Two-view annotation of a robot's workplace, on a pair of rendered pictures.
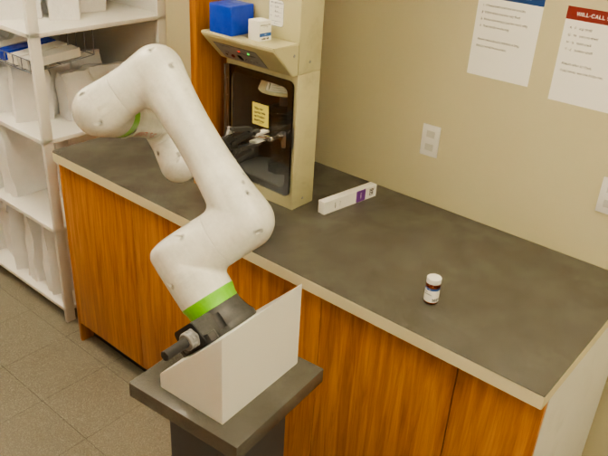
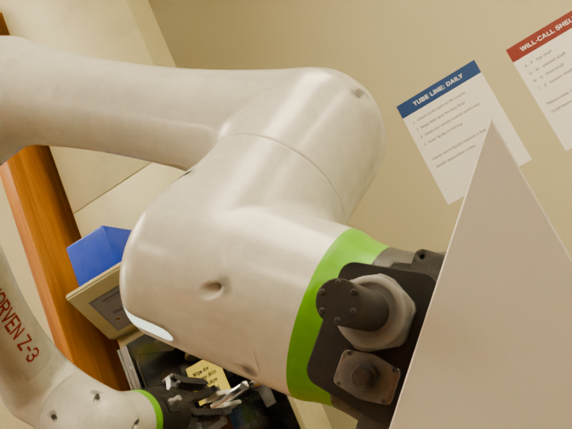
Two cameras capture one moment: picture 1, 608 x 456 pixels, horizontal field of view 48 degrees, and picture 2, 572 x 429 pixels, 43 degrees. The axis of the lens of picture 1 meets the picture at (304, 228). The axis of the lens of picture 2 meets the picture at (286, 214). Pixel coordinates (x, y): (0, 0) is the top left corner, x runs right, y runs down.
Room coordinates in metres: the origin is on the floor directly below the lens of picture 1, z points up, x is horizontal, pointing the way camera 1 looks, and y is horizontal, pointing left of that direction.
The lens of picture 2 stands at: (0.78, 0.38, 1.05)
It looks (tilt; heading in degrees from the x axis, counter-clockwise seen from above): 17 degrees up; 341
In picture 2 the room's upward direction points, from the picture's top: 24 degrees counter-clockwise
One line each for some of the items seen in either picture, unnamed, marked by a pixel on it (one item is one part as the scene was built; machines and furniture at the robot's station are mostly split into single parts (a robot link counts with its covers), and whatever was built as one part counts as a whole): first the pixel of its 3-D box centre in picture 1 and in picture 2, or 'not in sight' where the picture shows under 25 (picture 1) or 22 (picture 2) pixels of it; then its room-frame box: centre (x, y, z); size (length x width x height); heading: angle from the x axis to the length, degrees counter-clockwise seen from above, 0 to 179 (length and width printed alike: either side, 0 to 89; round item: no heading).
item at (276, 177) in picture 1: (257, 129); (214, 410); (2.21, 0.18, 1.19); 0.30 x 0.01 x 0.40; 51
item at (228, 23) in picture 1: (231, 17); (106, 258); (2.22, 0.27, 1.56); 0.10 x 0.10 x 0.09; 51
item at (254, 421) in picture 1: (228, 382); not in sight; (1.24, 0.15, 0.92); 0.32 x 0.32 x 0.04; 56
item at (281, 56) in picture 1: (248, 52); (151, 283); (2.17, 0.21, 1.46); 0.32 x 0.12 x 0.10; 51
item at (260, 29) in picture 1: (260, 29); not in sight; (2.14, 0.17, 1.54); 0.05 x 0.05 x 0.06; 48
